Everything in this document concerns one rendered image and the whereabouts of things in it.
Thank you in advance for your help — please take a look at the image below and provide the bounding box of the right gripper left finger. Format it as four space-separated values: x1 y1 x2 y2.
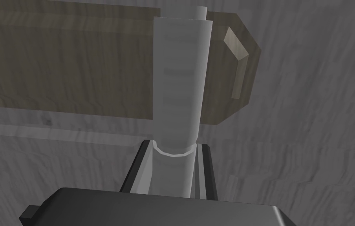
119 139 155 194

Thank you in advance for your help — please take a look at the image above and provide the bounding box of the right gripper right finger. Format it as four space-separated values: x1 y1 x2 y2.
191 143 219 201

